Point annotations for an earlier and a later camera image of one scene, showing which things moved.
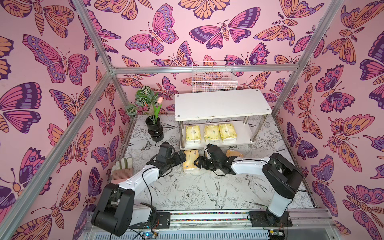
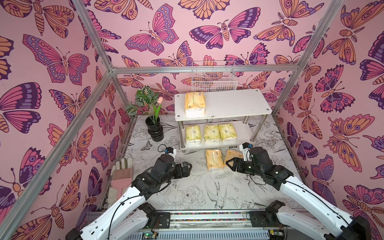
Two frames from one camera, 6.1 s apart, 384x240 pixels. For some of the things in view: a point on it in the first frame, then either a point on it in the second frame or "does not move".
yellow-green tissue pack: [227, 132] does not move
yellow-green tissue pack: [193, 134] does not move
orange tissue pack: [191, 155] → [195, 104]
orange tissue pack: [230, 153] does not move
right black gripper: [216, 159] → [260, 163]
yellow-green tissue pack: [212, 132] does not move
